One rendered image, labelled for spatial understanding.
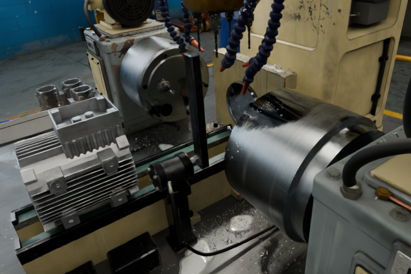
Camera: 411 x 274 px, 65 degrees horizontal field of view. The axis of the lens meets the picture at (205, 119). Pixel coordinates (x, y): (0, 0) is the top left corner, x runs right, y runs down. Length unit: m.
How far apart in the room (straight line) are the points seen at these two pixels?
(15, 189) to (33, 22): 5.27
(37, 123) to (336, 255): 0.73
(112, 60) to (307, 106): 0.75
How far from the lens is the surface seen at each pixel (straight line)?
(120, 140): 0.68
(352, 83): 0.95
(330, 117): 0.56
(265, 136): 0.56
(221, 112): 1.03
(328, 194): 0.43
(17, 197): 1.14
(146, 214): 0.81
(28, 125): 0.91
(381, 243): 0.42
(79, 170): 0.66
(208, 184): 0.86
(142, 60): 0.99
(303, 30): 0.88
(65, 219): 0.70
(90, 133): 0.67
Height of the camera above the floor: 1.43
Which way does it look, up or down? 29 degrees down
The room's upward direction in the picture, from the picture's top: 5 degrees counter-clockwise
